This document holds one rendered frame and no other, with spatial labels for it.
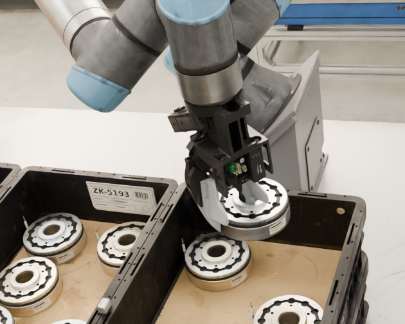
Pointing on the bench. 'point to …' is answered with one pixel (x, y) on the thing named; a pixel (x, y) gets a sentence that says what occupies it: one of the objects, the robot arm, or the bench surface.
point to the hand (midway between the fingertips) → (229, 211)
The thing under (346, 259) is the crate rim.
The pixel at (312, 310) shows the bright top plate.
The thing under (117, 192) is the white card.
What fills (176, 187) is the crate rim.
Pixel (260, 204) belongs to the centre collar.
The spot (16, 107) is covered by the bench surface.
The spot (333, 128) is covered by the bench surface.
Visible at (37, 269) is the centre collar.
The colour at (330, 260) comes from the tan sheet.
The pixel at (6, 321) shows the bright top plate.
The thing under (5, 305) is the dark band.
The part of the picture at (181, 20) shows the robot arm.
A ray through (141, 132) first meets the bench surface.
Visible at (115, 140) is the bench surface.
